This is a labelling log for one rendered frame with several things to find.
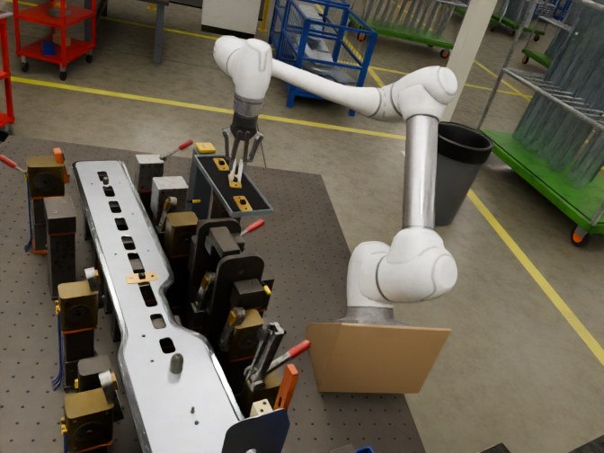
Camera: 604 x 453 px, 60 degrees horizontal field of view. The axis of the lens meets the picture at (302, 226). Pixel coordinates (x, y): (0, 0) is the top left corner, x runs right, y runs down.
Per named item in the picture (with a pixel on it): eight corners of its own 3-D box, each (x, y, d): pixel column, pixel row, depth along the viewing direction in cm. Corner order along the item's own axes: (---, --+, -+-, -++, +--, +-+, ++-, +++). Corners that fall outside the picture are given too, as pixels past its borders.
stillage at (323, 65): (272, 71, 673) (287, -6, 623) (330, 81, 695) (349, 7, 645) (287, 107, 577) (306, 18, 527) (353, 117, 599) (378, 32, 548)
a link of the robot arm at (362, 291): (371, 309, 183) (372, 248, 187) (410, 309, 169) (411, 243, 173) (335, 306, 174) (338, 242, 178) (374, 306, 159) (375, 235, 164)
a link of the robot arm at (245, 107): (233, 86, 158) (230, 104, 161) (235, 97, 151) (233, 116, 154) (262, 91, 160) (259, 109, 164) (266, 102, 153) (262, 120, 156)
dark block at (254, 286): (212, 387, 158) (233, 281, 135) (234, 381, 161) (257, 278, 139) (217, 400, 154) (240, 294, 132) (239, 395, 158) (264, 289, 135)
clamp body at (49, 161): (22, 243, 193) (15, 155, 174) (64, 239, 200) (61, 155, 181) (25, 257, 187) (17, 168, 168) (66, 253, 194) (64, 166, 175)
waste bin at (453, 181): (393, 194, 454) (421, 117, 415) (445, 200, 466) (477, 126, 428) (412, 226, 413) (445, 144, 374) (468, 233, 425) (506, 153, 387)
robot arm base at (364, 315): (373, 326, 186) (374, 310, 187) (409, 327, 166) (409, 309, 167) (327, 324, 179) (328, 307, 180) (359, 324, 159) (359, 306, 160)
